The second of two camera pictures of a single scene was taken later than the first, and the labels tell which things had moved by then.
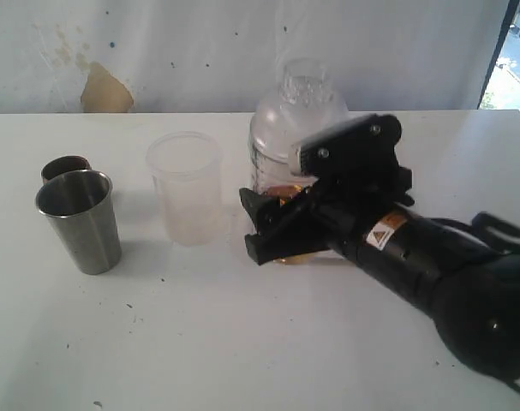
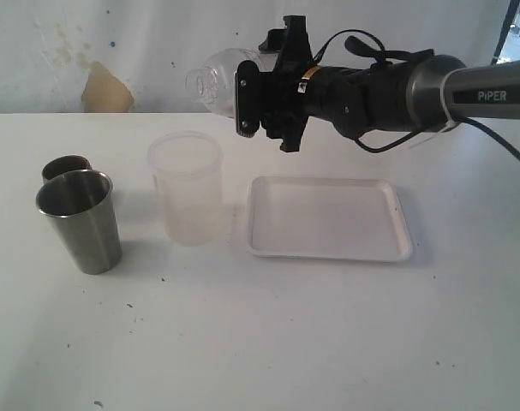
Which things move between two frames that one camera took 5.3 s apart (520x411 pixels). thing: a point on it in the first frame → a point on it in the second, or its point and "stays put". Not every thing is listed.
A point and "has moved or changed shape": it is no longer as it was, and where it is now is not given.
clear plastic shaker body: x=275 y=168 → x=230 y=61
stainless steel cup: x=80 y=204 stays put
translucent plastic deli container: x=188 y=168 stays put
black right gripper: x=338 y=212 → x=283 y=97
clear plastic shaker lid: x=304 y=99 has moved or changed shape
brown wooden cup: x=59 y=165 stays put
